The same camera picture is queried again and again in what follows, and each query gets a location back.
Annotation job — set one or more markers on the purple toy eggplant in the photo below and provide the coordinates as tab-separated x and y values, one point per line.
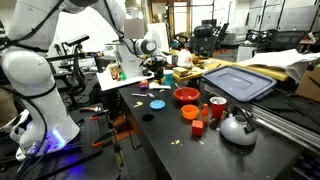
143	87

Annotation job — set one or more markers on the white cloth pile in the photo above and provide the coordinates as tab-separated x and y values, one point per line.
293	62

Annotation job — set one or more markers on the pink toy mug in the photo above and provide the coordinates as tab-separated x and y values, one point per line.
143	83

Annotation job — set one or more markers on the yellow toy banana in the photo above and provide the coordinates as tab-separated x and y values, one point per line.
159	81

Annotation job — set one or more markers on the red plastic bowl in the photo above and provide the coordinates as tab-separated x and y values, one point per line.
186	94

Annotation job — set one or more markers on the small orange bowl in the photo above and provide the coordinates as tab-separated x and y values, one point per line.
189	111

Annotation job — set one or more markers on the blue round plate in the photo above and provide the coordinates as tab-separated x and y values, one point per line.
157	104

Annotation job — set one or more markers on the white plastic bag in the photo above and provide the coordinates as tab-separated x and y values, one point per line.
184	59

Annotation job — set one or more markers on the orange handled clamp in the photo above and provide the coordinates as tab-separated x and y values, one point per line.
98	114

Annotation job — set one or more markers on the blue plastic cup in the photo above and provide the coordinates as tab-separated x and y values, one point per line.
168	75

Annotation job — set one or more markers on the yellow wooden table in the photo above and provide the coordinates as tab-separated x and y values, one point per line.
214	64

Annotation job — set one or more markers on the brown cardboard box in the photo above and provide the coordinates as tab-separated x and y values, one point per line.
309	86

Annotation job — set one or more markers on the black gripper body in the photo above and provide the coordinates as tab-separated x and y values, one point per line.
156	65

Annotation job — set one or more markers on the white foam board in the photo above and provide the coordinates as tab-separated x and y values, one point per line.
107	83

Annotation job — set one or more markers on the red cube block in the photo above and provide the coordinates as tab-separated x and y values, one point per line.
197	127

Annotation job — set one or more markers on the red plastic cup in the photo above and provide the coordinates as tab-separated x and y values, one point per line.
217	106

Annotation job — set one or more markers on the clear tube with blue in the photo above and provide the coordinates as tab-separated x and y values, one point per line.
157	86

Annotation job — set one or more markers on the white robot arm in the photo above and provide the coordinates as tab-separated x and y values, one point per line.
27	41

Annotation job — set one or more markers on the black office chair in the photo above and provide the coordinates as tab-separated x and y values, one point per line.
204	40

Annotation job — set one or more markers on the orange small bottle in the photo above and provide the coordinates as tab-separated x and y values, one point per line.
204	113

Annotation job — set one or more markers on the metal spoon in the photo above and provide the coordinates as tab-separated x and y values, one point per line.
143	95

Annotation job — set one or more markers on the grey metal kettle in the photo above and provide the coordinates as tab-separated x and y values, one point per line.
239	127

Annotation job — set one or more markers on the blue bin lid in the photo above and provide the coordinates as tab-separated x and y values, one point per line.
241	85

